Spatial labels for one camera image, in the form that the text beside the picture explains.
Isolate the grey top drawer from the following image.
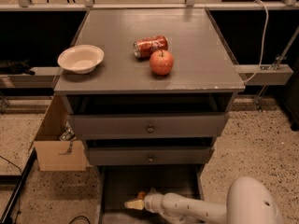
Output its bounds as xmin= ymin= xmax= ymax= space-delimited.
xmin=68 ymin=113 xmax=229 ymax=140

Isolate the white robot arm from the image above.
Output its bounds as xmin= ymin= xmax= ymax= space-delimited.
xmin=124 ymin=176 xmax=284 ymax=224

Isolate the grey open bottom drawer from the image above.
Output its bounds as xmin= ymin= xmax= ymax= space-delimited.
xmin=98 ymin=164 xmax=202 ymax=224

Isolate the grey middle drawer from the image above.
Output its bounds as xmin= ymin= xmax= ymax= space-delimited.
xmin=86 ymin=147 xmax=214 ymax=166

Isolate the black floor cable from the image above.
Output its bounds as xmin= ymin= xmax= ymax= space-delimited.
xmin=0 ymin=154 xmax=23 ymax=224

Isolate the red soda can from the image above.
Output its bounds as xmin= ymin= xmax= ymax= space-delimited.
xmin=133 ymin=35 xmax=168 ymax=59

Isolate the white cable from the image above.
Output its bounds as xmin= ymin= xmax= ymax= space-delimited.
xmin=243 ymin=0 xmax=270 ymax=86

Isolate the black object on ledge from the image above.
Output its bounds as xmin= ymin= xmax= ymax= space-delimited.
xmin=0 ymin=60 xmax=36 ymax=76

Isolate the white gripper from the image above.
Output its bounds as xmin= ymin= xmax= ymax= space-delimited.
xmin=124 ymin=188 xmax=164 ymax=214

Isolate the grey wooden drawer cabinet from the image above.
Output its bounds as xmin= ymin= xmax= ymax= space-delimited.
xmin=53 ymin=8 xmax=247 ymax=224

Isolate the brown cardboard box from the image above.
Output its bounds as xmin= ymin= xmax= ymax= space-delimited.
xmin=33 ymin=95 xmax=90 ymax=172

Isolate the small orange fruit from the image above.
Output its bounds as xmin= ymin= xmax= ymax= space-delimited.
xmin=137 ymin=191 xmax=147 ymax=200

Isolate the red apple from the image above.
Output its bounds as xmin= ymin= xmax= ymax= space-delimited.
xmin=149 ymin=49 xmax=174 ymax=76

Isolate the white paper bowl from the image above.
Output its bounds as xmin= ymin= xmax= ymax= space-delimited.
xmin=57 ymin=45 xmax=105 ymax=74

